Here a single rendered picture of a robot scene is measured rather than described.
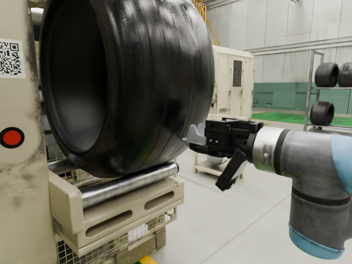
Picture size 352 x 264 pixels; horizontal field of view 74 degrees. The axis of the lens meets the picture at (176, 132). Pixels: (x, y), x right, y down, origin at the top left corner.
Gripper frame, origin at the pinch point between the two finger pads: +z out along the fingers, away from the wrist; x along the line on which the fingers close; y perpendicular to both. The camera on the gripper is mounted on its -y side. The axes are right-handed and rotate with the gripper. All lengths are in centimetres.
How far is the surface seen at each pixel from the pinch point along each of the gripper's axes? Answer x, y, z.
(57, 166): 19.6, -11.1, 38.5
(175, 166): -6.7, -10.8, 10.6
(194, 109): -0.1, 9.0, -2.4
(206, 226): -103, -102, 67
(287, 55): -1100, 156, 360
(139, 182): 8.2, -11.7, 10.3
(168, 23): 7.8, 27.9, -1.5
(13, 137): 34.6, 4.1, 17.5
